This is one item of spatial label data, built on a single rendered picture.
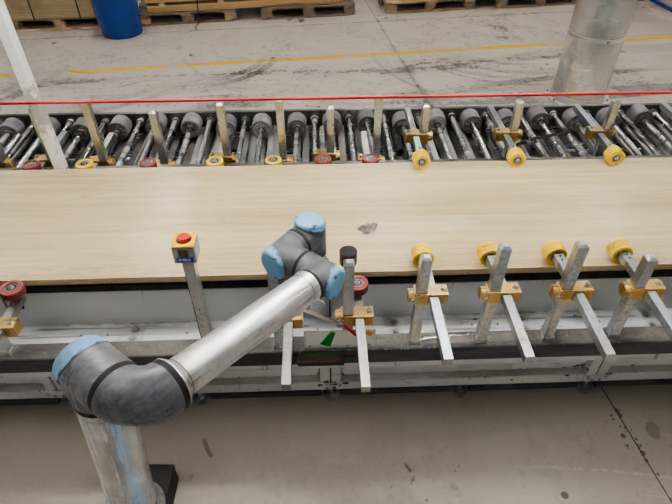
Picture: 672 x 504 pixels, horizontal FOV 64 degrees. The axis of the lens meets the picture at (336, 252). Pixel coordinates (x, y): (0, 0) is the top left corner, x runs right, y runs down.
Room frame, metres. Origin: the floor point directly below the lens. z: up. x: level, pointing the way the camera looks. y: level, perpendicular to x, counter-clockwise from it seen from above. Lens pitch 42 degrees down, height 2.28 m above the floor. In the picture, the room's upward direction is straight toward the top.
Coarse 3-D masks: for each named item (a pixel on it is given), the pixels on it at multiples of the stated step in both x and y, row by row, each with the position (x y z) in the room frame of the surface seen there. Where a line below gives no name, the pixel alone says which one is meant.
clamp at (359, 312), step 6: (354, 306) 1.30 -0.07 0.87; (360, 306) 1.30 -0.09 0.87; (366, 306) 1.30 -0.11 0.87; (372, 306) 1.30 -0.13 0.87; (336, 312) 1.27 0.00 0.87; (342, 312) 1.27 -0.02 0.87; (354, 312) 1.27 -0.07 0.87; (360, 312) 1.27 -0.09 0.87; (366, 312) 1.27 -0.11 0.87; (372, 312) 1.27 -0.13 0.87; (336, 318) 1.25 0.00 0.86; (342, 318) 1.25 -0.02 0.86; (348, 318) 1.25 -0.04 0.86; (354, 318) 1.25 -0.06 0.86; (360, 318) 1.25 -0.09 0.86; (366, 318) 1.25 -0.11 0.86; (372, 318) 1.25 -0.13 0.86; (348, 324) 1.25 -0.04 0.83; (354, 324) 1.25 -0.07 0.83; (366, 324) 1.25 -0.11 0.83; (372, 324) 1.25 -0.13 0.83
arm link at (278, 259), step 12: (276, 240) 1.12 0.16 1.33; (288, 240) 1.11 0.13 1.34; (300, 240) 1.12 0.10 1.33; (264, 252) 1.07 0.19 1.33; (276, 252) 1.06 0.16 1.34; (288, 252) 1.06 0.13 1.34; (300, 252) 1.06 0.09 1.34; (264, 264) 1.07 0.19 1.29; (276, 264) 1.03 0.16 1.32; (288, 264) 1.03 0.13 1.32; (276, 276) 1.04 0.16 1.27; (288, 276) 1.03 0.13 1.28
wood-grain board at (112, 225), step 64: (0, 192) 1.96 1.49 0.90; (64, 192) 1.96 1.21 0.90; (128, 192) 1.96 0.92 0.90; (192, 192) 1.96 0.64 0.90; (256, 192) 1.96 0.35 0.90; (320, 192) 1.96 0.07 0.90; (384, 192) 1.96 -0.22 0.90; (448, 192) 1.96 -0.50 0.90; (512, 192) 1.96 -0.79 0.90; (576, 192) 1.96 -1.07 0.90; (640, 192) 1.96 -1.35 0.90; (0, 256) 1.53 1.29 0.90; (64, 256) 1.53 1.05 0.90; (128, 256) 1.53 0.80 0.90; (256, 256) 1.53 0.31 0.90; (384, 256) 1.53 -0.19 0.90; (448, 256) 1.53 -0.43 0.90; (512, 256) 1.53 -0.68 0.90; (640, 256) 1.53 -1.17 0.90
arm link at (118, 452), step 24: (96, 336) 0.70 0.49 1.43; (72, 360) 0.63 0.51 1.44; (96, 360) 0.63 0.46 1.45; (120, 360) 0.64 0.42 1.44; (72, 384) 0.59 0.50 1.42; (96, 384) 0.58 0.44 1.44; (96, 432) 0.58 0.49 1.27; (120, 432) 0.59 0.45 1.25; (96, 456) 0.57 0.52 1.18; (120, 456) 0.58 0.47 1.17; (144, 456) 0.62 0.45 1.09; (120, 480) 0.56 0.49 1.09; (144, 480) 0.59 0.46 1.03
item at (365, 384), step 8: (360, 296) 1.36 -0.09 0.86; (360, 304) 1.32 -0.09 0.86; (360, 320) 1.24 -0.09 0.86; (360, 328) 1.21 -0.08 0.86; (360, 336) 1.17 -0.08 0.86; (360, 344) 1.14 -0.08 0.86; (360, 352) 1.10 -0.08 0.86; (360, 360) 1.07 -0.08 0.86; (360, 368) 1.04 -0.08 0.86; (368, 368) 1.04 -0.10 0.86; (360, 376) 1.01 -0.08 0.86; (368, 376) 1.01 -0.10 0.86; (360, 384) 0.99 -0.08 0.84; (368, 384) 0.98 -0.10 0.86
